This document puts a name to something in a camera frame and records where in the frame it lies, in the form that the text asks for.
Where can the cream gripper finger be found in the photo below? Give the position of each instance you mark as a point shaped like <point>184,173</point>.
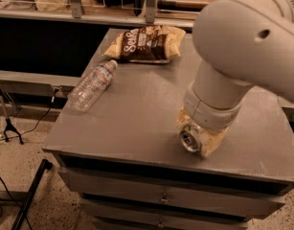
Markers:
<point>183,121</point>
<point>211,139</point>

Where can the silver 7up soda can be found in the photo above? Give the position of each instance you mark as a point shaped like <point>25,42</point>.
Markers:
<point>189,136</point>

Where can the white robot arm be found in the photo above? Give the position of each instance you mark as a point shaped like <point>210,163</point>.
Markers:
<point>242,43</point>

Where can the grey drawer cabinet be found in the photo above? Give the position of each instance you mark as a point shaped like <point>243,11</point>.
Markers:
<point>124,158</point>

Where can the brown chips bag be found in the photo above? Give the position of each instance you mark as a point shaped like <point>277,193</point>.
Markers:
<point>151,44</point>

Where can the clear plastic water bottle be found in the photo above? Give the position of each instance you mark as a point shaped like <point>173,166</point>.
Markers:
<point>92,85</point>

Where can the black metal leg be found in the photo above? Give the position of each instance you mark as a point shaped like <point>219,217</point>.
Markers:
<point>45,165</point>

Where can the black tripod stand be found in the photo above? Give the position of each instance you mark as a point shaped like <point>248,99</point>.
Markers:
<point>9,126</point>

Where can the grey metal bracket middle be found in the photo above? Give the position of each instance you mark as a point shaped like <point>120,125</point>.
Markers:
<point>150,11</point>

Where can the grey metal bracket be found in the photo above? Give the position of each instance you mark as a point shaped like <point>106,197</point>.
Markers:
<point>76,8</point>
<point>150,11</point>

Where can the grey metal bracket left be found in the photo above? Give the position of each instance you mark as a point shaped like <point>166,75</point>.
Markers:
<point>76,8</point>

